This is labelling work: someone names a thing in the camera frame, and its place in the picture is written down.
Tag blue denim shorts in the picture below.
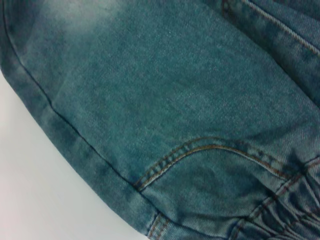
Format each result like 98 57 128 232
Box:
0 0 320 240

